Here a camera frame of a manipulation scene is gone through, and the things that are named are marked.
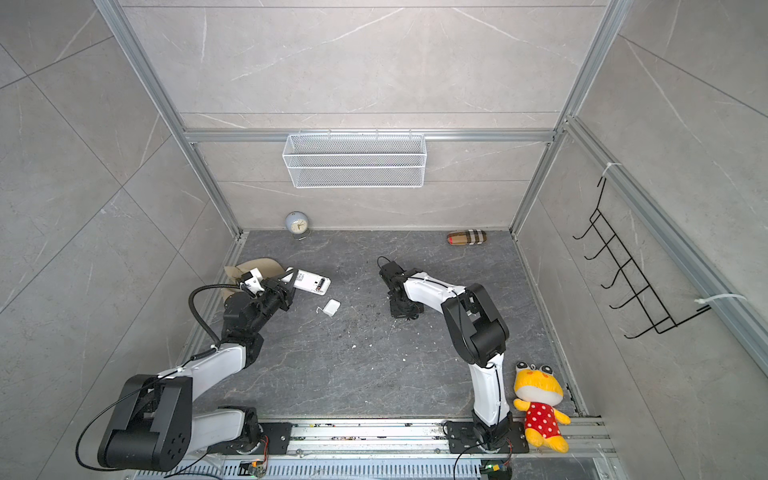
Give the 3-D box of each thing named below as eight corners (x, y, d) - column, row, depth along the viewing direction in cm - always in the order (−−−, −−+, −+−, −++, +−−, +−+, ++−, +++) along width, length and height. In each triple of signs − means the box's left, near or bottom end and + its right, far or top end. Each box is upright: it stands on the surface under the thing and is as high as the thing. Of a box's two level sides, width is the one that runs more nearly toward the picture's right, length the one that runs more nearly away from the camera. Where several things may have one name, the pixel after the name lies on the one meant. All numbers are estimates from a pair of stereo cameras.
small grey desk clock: (287, 235, 122) (281, 218, 115) (298, 224, 126) (293, 208, 119) (302, 241, 119) (296, 225, 112) (313, 231, 123) (308, 214, 116)
